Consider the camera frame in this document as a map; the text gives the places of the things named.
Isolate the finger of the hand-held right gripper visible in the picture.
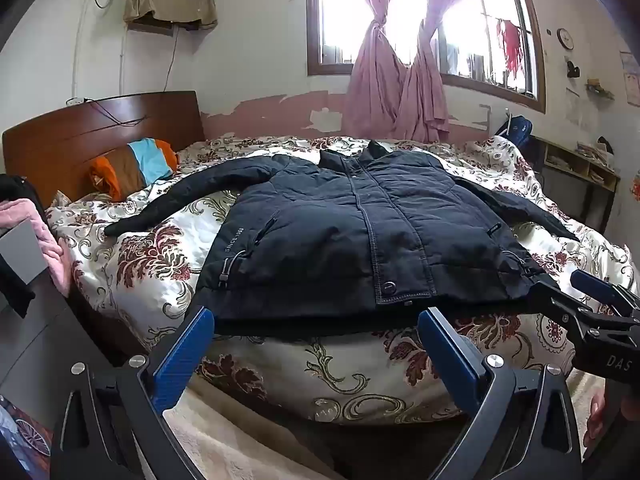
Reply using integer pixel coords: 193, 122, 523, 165
527, 280, 608, 346
570, 269, 640, 311

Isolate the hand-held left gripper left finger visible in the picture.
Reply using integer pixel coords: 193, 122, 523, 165
50, 305, 216, 480

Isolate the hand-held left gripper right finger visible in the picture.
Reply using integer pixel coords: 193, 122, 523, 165
417, 307, 583, 480

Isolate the dark navy padded jacket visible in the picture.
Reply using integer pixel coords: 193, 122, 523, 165
104, 140, 581, 336

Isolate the person's right hand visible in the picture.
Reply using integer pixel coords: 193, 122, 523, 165
585, 389, 610, 453

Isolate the beige fleece blanket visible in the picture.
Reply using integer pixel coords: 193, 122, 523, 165
165, 372, 608, 480

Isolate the floral patterned quilt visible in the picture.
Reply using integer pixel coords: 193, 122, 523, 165
47, 135, 640, 426

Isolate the grey nightstand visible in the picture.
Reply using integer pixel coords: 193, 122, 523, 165
0, 220, 121, 401

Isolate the blue backpack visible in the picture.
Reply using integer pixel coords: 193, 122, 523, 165
495, 115, 533, 149

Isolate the colourful printed sheet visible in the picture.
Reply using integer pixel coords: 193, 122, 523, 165
0, 395, 53, 461

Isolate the pink fluffy cloth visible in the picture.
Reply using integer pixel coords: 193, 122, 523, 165
0, 199, 73, 296

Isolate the orange blue brown striped pillow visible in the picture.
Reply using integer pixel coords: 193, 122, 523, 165
89, 137, 179, 201

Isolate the brown wooden headboard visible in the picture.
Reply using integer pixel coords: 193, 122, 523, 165
2, 91, 206, 206

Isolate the red hanging garment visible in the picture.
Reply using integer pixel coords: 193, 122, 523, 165
497, 19, 526, 73

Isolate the brown framed window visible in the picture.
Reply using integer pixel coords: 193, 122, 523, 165
306, 0, 547, 113

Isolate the thin black cable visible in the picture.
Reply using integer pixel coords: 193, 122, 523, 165
85, 25, 179, 126

